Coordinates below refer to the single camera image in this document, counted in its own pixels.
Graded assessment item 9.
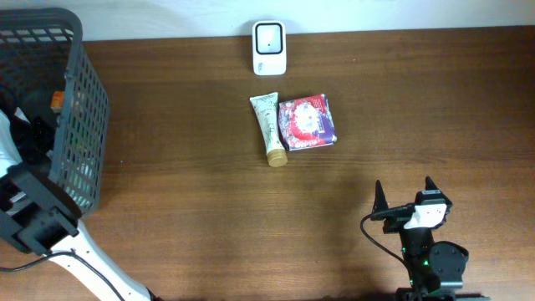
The small orange tissue pack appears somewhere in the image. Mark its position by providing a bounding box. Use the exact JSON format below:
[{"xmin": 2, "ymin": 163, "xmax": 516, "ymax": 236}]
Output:
[{"xmin": 50, "ymin": 91, "xmax": 64, "ymax": 112}]

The red purple pad package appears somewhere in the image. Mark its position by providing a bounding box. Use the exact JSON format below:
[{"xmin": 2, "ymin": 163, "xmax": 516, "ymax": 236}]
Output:
[{"xmin": 278, "ymin": 94, "xmax": 338, "ymax": 151}]

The white floral cream tube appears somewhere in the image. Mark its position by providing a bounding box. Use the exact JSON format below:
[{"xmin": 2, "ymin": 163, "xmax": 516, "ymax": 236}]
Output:
[{"xmin": 250, "ymin": 92, "xmax": 288, "ymax": 167}]

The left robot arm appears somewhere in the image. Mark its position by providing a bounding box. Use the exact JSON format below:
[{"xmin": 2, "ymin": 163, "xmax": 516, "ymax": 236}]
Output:
[{"xmin": 1, "ymin": 159, "xmax": 158, "ymax": 300}]

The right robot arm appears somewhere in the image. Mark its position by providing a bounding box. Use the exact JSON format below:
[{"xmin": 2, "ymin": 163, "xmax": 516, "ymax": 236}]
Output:
[{"xmin": 360, "ymin": 177, "xmax": 488, "ymax": 301}]

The white barcode scanner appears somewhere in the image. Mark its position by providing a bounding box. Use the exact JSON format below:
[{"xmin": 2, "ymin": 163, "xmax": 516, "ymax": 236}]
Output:
[{"xmin": 252, "ymin": 20, "xmax": 288, "ymax": 76}]

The dark grey plastic basket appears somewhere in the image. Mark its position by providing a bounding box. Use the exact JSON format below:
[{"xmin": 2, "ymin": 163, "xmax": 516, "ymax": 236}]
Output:
[{"xmin": 1, "ymin": 8, "xmax": 110, "ymax": 217}]

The right black camera cable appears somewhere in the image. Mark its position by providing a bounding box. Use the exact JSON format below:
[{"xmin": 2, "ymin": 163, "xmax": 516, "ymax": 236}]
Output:
[{"xmin": 359, "ymin": 203, "xmax": 417, "ymax": 289}]

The black camera cable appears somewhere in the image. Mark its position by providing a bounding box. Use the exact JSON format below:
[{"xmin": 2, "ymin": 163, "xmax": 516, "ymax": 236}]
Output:
[
  {"xmin": 359, "ymin": 203, "xmax": 417, "ymax": 289},
  {"xmin": 0, "ymin": 249, "xmax": 126, "ymax": 301}
]

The left black camera cable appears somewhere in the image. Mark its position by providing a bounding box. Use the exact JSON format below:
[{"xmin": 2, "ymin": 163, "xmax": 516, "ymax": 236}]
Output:
[{"xmin": 0, "ymin": 249, "xmax": 126, "ymax": 301}]

